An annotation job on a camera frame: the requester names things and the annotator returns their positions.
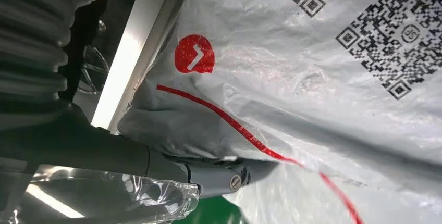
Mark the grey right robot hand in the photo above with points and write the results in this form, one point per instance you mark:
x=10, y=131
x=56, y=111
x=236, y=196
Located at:
x=86, y=153

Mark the shiny metal spoked wheel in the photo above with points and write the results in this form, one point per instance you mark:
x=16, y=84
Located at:
x=93, y=67

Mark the green conveyor belt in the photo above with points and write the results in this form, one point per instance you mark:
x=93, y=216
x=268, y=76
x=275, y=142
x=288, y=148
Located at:
x=210, y=212

